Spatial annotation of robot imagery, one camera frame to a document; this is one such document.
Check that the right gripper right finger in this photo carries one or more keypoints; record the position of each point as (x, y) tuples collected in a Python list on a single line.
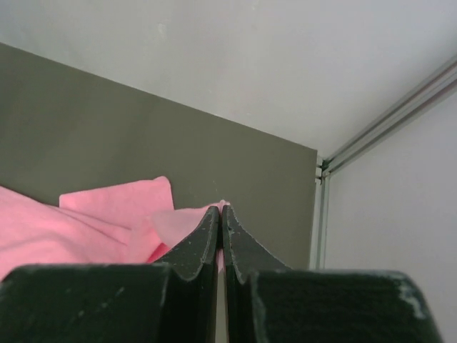
[(268, 301)]

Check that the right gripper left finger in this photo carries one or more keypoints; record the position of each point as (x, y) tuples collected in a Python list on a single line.
[(171, 300)]

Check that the pink t shirt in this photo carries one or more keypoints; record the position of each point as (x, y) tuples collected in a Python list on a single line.
[(131, 223)]

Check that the right aluminium corner post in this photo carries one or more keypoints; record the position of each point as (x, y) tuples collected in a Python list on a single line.
[(436, 87)]

